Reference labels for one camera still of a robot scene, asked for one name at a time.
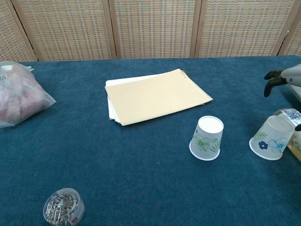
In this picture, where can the woven folding screen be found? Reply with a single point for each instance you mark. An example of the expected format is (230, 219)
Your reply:
(152, 28)

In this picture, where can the tan spiral notebook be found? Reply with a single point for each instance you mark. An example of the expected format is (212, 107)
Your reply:
(157, 96)

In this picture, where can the white cup green flowers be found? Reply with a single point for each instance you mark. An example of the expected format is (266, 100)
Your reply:
(207, 141)

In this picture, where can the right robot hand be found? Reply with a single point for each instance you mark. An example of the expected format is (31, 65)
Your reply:
(291, 74)

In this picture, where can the blue tablecloth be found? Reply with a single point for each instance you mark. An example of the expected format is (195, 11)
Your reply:
(117, 164)

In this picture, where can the grey plastic pouch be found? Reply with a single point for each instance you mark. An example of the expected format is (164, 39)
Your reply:
(296, 92)

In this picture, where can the white cup blue flowers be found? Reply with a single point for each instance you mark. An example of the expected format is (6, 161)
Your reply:
(272, 141)

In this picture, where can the clear bottle floral label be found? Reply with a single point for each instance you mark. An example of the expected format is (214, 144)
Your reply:
(292, 113)

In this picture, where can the clear box of paper clips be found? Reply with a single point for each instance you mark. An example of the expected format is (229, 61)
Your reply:
(62, 207)

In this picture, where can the clear bag pink contents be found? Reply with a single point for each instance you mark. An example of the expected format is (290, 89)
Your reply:
(21, 99)

